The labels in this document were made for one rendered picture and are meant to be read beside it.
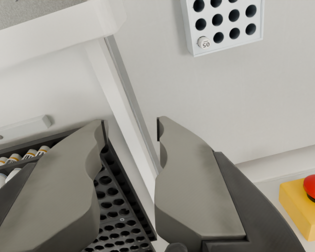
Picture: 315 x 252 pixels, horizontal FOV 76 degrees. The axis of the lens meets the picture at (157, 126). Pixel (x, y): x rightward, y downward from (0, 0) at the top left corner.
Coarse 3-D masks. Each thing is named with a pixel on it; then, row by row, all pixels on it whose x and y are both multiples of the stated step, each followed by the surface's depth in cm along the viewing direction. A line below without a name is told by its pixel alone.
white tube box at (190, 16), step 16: (192, 0) 22; (208, 0) 22; (224, 0) 22; (240, 0) 22; (256, 0) 22; (192, 16) 22; (208, 16) 23; (224, 16) 23; (240, 16) 23; (256, 16) 23; (192, 32) 23; (208, 32) 23; (224, 32) 24; (240, 32) 24; (256, 32) 24; (192, 48) 24; (208, 48) 24; (224, 48) 24
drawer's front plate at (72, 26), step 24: (96, 0) 10; (120, 0) 17; (24, 24) 10; (48, 24) 10; (72, 24) 10; (96, 24) 10; (120, 24) 13; (0, 48) 11; (24, 48) 11; (48, 48) 11
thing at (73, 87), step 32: (32, 64) 20; (64, 64) 20; (96, 64) 15; (0, 96) 21; (32, 96) 22; (64, 96) 22; (96, 96) 22; (128, 96) 18; (64, 128) 24; (128, 128) 18; (128, 160) 27
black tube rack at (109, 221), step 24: (24, 144) 21; (48, 144) 21; (120, 168) 24; (96, 192) 25; (120, 192) 21; (120, 216) 23; (144, 216) 28; (96, 240) 26; (120, 240) 26; (144, 240) 26
